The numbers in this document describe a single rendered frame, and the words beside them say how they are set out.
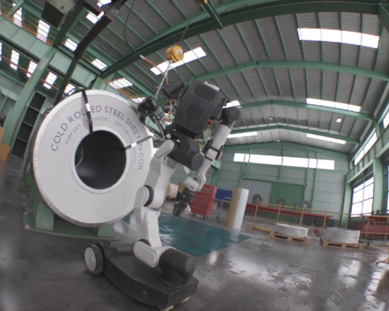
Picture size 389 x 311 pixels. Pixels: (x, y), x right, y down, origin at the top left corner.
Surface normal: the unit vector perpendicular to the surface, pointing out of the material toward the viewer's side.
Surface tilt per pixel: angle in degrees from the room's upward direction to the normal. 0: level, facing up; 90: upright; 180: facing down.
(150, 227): 64
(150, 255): 90
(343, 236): 90
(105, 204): 90
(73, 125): 90
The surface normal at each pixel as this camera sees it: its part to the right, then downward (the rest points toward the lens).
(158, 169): -0.57, 0.11
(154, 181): -0.51, -0.32
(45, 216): 0.81, 0.07
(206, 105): -0.07, 0.20
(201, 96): 0.05, -0.03
